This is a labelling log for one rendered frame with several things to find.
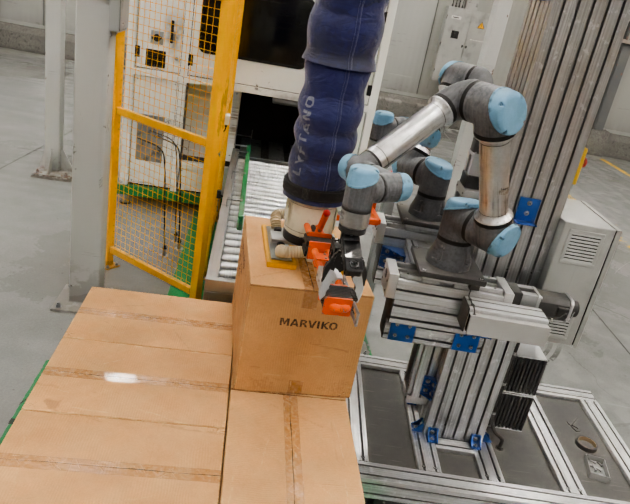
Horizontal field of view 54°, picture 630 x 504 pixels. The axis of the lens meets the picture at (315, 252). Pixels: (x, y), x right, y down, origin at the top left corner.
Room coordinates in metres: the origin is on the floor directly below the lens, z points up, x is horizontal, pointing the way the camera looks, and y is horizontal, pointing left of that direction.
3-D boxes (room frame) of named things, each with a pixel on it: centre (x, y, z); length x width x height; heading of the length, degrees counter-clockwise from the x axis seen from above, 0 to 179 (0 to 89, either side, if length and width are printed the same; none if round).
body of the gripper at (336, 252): (1.47, -0.08, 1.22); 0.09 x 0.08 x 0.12; 12
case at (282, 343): (2.03, 0.04, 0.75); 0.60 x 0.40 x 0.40; 12
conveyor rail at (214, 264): (3.52, 0.58, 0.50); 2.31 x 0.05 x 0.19; 8
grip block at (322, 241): (1.79, -0.01, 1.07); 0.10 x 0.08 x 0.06; 102
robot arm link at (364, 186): (1.47, -0.08, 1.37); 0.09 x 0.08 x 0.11; 130
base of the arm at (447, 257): (1.95, -0.45, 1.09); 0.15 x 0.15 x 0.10
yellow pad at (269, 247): (2.02, 0.13, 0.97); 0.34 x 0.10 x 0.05; 12
